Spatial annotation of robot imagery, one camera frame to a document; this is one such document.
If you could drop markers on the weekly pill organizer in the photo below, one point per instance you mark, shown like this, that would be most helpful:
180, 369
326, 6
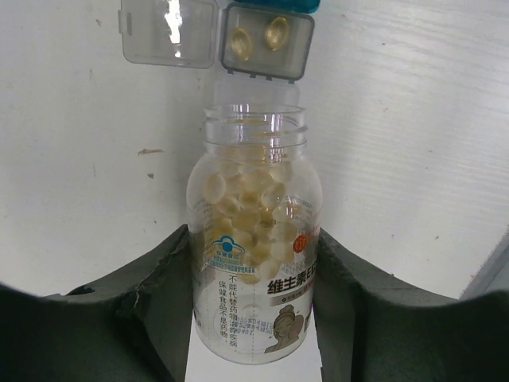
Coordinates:
197, 34

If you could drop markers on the right yellow softgel pill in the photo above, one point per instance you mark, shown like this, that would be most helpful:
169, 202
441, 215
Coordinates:
276, 33

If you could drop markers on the clear bottle gold cap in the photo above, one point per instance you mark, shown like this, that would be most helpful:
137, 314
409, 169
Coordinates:
254, 205

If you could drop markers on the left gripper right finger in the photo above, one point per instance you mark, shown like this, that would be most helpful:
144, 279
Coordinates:
372, 326

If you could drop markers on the left yellow softgel pill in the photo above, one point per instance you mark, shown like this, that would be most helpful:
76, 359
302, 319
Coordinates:
241, 44

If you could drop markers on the yellow softgel pill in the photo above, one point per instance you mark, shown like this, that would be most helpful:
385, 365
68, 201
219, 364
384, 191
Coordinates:
276, 33
241, 44

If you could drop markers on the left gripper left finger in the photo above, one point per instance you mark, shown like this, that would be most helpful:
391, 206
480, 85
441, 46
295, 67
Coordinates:
131, 325

